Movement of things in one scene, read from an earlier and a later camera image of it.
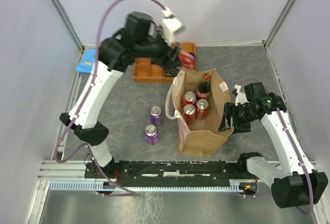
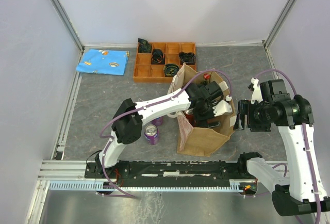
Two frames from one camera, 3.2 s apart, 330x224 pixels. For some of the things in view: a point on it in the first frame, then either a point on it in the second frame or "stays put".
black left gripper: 168,61 to 201,122
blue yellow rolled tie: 174,72 stays put
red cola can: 189,113 stays put
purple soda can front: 151,134 stays put
